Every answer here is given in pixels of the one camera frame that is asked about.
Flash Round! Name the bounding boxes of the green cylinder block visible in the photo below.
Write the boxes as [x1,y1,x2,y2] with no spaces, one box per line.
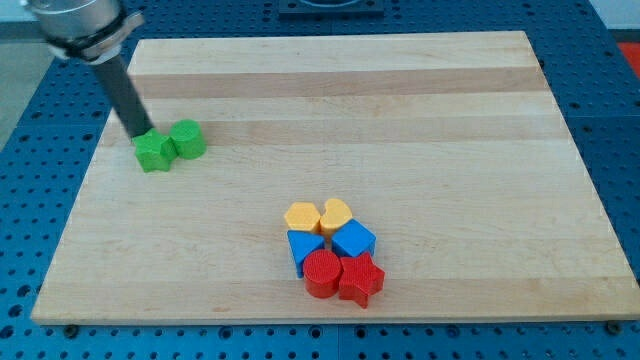
[169,119,207,160]

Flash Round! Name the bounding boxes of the green star block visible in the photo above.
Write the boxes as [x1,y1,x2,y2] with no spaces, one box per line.
[132,128,177,173]

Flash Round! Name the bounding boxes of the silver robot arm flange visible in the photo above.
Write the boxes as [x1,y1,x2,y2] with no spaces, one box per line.
[20,0,145,65]

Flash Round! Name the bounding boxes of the red star block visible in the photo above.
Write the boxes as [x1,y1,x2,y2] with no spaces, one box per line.
[338,251,385,309]

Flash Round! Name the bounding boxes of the yellow heart block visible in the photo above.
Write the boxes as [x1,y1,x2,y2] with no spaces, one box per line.
[319,198,353,241]

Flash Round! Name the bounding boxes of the yellow hexagon block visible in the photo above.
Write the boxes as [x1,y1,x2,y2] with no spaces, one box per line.
[284,202,321,234]

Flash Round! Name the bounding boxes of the blue triangle block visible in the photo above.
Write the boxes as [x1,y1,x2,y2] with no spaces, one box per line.
[286,230,325,278]

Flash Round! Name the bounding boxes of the blue cube block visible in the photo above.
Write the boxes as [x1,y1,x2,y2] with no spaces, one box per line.
[331,219,377,257]

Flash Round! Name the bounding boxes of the red cylinder block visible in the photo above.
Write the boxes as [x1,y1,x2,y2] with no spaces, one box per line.
[303,249,342,299]

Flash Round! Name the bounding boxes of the wooden board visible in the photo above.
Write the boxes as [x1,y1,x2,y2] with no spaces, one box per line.
[31,31,639,325]

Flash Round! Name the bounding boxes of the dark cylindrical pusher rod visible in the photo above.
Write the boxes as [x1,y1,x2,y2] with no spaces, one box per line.
[93,54,153,138]

